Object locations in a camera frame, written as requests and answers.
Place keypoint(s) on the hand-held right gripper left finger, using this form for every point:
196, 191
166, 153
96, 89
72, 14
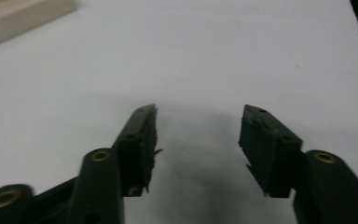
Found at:
136, 146

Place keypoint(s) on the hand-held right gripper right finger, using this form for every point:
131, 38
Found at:
270, 152

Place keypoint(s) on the wooden picture frame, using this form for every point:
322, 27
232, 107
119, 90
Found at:
12, 18

